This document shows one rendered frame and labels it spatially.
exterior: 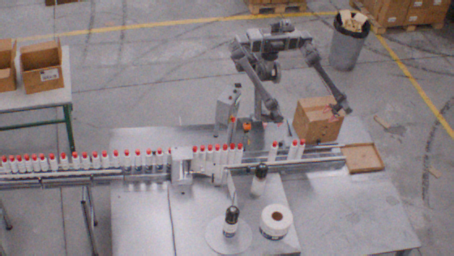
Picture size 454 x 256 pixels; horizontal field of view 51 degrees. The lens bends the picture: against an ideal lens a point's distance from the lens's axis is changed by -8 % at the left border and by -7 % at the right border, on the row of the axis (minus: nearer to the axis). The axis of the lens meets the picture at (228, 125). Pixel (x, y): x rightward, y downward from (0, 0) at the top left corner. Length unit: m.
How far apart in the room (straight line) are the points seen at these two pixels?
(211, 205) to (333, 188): 0.93
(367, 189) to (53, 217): 2.63
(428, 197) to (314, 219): 1.90
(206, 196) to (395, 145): 2.63
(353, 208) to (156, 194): 1.39
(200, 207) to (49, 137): 2.20
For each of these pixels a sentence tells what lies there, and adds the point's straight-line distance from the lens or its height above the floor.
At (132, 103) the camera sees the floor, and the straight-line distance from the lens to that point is 5.41.
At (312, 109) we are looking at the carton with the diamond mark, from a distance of 3.88.
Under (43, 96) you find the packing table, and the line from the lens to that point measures 4.44.
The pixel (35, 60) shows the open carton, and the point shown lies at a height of 0.93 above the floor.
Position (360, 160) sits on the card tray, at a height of 0.83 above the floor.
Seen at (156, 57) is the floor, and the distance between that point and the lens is 6.01.
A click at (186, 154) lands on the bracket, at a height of 1.14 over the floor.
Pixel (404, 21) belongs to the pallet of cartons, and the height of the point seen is 0.20.
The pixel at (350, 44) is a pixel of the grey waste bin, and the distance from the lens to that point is 5.99.
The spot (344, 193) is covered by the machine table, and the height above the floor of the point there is 0.83.
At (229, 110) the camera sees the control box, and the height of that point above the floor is 1.42.
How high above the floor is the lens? 3.67
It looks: 45 degrees down
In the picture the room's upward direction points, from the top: 8 degrees clockwise
